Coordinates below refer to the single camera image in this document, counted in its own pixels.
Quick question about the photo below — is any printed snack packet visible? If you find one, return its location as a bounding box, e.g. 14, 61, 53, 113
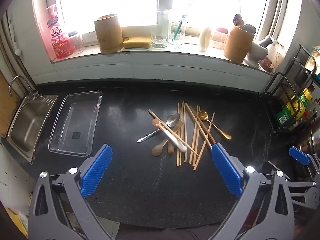
309, 46, 320, 75

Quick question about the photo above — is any black wire rack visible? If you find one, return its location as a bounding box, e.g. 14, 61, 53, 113
262, 44, 320, 134

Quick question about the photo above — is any clear glass cup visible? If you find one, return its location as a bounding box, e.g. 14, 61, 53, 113
169, 17, 187, 49
151, 9, 172, 49

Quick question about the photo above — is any white stone mortar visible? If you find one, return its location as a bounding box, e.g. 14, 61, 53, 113
244, 41, 269, 68

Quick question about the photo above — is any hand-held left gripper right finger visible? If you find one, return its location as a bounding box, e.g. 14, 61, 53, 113
211, 142, 295, 240

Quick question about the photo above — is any clear plastic tray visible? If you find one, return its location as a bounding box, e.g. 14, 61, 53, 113
48, 90, 103, 157

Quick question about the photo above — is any pink dish soap bottle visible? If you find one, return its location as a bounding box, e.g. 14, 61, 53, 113
45, 4, 75, 60

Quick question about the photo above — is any white-handled spoon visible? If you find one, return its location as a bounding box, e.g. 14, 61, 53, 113
152, 118, 187, 153

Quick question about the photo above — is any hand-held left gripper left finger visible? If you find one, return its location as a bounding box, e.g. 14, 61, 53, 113
28, 144, 118, 240

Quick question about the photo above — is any bamboo utensil holder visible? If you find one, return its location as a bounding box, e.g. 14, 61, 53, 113
223, 25, 255, 64

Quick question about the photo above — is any stainless steel sink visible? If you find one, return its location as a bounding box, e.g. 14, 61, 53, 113
6, 94, 58, 163

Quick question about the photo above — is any dark-handled pestle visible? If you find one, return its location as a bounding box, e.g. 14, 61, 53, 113
259, 36, 275, 49

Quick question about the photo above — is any yellow sponge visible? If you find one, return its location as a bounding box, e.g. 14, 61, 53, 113
123, 36, 152, 49

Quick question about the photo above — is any pile of wooden chopsticks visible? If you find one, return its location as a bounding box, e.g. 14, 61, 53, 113
148, 102, 218, 171

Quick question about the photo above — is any small glass jar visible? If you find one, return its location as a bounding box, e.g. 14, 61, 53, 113
68, 31, 85, 54

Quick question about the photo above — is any wooden cutting board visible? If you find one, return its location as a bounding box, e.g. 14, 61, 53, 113
0, 73, 22, 137

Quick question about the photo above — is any red-lidded glass jar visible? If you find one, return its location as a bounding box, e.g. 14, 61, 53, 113
210, 27, 230, 50

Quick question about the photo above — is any gold spoon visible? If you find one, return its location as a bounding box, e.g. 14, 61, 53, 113
198, 110, 232, 140

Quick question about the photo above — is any steel spoon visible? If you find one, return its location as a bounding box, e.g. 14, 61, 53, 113
137, 113, 181, 143

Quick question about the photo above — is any steel pot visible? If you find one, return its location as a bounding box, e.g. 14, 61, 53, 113
299, 120, 320, 179

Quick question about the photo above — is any bag of dried chili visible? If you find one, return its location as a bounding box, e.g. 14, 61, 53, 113
260, 42, 287, 73

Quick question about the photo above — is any green bottle yellow cap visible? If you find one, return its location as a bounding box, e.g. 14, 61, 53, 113
297, 88, 313, 113

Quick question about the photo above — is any steel faucet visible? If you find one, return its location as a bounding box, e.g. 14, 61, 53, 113
8, 76, 42, 100

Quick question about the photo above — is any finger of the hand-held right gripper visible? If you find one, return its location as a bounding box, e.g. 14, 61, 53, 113
262, 160, 320, 212
289, 146, 320, 173

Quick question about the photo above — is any green toothbrush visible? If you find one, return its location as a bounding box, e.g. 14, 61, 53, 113
173, 15, 187, 42

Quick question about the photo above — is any empty bamboo holder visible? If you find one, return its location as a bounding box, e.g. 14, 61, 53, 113
94, 14, 123, 53

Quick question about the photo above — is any white oval ceramic object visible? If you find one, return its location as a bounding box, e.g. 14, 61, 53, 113
199, 27, 212, 52

